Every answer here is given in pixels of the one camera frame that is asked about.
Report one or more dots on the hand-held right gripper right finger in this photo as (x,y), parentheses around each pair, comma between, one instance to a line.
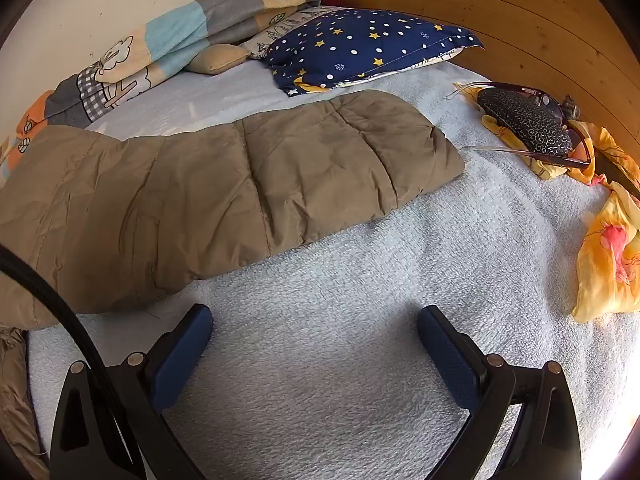
(450,355)

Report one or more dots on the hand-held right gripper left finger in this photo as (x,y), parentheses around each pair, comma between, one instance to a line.
(180,355)

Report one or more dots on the brown puffer jacket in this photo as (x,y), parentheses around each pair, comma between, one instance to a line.
(200,185)

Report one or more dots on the light blue fleece blanket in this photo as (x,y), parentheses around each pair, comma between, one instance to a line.
(325,360)

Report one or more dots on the yellow floral cloth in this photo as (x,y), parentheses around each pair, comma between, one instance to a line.
(605,250)

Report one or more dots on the black patterned glasses case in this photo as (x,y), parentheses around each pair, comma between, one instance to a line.
(525,120)

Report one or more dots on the dark maroon sunglasses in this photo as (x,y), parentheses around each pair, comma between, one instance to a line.
(555,105)

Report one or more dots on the small grey object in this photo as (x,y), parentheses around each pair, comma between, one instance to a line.
(571,106)

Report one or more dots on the small beige pillow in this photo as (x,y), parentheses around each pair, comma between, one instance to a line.
(215,57)

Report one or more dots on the navy star print pillow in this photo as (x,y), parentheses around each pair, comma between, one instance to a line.
(360,45)

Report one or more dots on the patchwork cartoon quilt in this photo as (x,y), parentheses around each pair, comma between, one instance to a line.
(175,30)

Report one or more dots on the white printed pillow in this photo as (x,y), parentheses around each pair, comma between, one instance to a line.
(265,40)

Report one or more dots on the wooden headboard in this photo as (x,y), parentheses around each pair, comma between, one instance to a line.
(500,10)

